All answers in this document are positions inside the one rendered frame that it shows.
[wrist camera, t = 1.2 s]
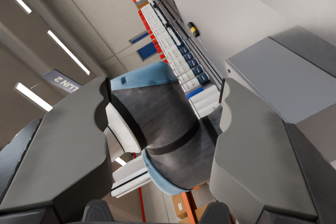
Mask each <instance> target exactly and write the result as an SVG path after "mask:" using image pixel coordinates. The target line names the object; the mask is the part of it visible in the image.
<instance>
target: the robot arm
mask: <svg viewBox="0 0 336 224"><path fill-rule="evenodd" d="M218 103H219V104H220V105H219V106H218V107H217V108H216V109H215V110H214V111H212V112H211V113H210V114H208V115H206V116H204V117H202V118H200V119H198V118H197V116H196V114H195V112H194V110H193V109H192V107H191V105H190V103H189V101H188V99H187V97H186V95H185V93H184V91H183V89H182V87H181V85H180V83H179V79H178V78H176V76H175V74H174V72H173V71H172V69H171V67H170V66H169V65H168V64H167V63H166V62H163V61H158V62H154V63H151V64H148V65H145V66H143V67H140V68H137V69H135V70H132V71H130V72H127V73H125V74H123V75H120V76H118V77H116V78H114V79H112V80H110V78H109V77H108V76H102V75H101V76H98V77H96V78H95V79H93V80H91V81H90V82H88V83H87V84H85V85H83V86H82V87H80V88H79V89H77V90H75V91H74V92H72V93H71V94H69V95H68V96H66V97H65V98H63V99H62V100H61V101H59V102H58V103H57V104H56V105H55V106H54V107H52V108H51V109H50V110H49V111H48V112H47V113H46V114H45V115H44V116H43V118H39V119H33V120H32V121H31V122H29V123H28V124H27V125H26V126H25V127H24V128H23V129H22V130H21V131H20V132H19V133H18V134H17V135H16V136H15V137H14V138H13V139H11V140H10V141H9V142H8V143H7V144H6V145H5V146H4V147H3V148H2V149H1V150H0V224H231V218H230V213H231V214H232V215H233V216H234V217H235V219H236V224H336V169H335V168H334V167H333V166H332V165H331V164H330V163H329V161H328V160H327V159H326V158H325V157H324V156H323V155H322V154H321V153H320V152H319V151H318V149H317V148H316V147H315V146H314V145H313V144H312V143H311V142H310V141H309V140H308V139H307V137H306V136H305V135H304V134H303V133H302V132H301V131H300V130H299V129H298V128H297V127H296V125H295V124H294V123H287V122H285V121H284V120H283V119H282V118H281V117H280V116H279V115H278V113H277V112H276V111H275V110H274V109H273V108H272V107H271V106H270V105H269V104H267V103H266V102H265V101H264V100H263V99H261V98H260V97H259V96H257V95H256V94H254V93H253V92H252V91H250V90H249V89H247V88H246V87H244V86H243V85H242V84H240V83H239V82H237V81H236V80H235V79H233V78H231V77H227V78H222V83H221V89H220V96H219V102H218ZM141 151H142V160H143V163H144V166H145V167H146V168H147V170H148V174H149V176H150V178H151V179H152V181H153V182H154V183H155V185H156V186H157V187H158V188H159V189H160V190H161V191H163V192H164V193H166V194H168V195H171V196H175V195H178V194H181V193H183V192H189V191H191V190H192V189H193V188H195V187H197V186H199V185H201V184H203V183H206V182H208V181H210V182H209V190H210V192H211V194H212V195H213V196H214V197H215V198H216V199H217V200H218V201H219V202H210V203H209V204H208V205H207V207H206V209H205V211H204V213H203V214H202V216H201V218H200V220H199V222H198V223H157V222H115V220H114V218H113V216H112V213H111V211H110V208H109V206H108V203H107V202H106V201H105V200H102V198H104V197H105V196H106V195H107V194H108V193H109V192H110V191H111V189H112V187H113V168H112V162H113V161H115V160H116V159H117V158H119V157H120V156H121V155H122V154H124V153H126V152H133V153H140V152H141Z"/></svg>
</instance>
